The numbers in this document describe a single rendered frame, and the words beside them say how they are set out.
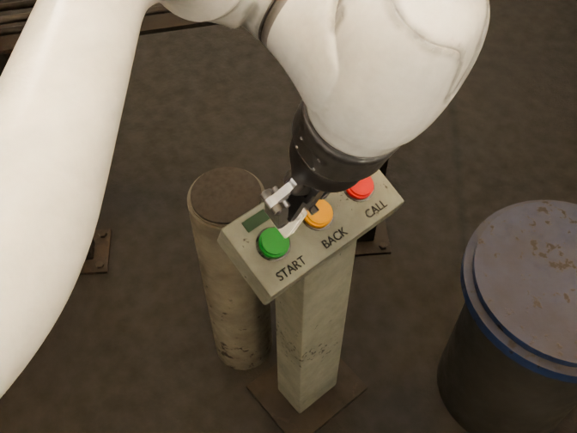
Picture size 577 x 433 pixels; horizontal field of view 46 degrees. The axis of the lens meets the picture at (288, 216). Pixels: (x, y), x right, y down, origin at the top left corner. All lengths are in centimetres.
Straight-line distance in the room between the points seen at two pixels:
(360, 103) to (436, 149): 137
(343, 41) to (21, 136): 23
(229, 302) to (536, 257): 51
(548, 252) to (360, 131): 70
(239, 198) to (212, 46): 112
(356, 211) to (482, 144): 98
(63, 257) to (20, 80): 9
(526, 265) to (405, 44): 74
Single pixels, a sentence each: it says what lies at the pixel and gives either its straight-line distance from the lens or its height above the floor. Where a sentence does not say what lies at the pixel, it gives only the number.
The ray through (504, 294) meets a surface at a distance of 108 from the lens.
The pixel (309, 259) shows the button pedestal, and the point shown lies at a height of 58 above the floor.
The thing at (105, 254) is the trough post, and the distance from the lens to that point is 163.
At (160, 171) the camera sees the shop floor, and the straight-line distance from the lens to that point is 176.
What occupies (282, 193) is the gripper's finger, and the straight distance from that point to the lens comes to 64.
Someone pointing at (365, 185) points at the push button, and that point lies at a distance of 92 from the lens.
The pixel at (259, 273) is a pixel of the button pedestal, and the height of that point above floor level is 59.
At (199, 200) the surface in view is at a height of 52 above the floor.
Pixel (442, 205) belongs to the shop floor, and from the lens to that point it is 170.
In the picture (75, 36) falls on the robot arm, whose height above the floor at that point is 112.
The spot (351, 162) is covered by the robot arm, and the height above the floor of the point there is 92.
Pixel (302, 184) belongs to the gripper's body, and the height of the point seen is 84.
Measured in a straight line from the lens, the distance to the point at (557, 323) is 108.
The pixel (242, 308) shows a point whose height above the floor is 27.
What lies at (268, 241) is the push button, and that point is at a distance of 86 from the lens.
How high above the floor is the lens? 132
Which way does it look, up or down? 54 degrees down
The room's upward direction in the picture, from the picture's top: straight up
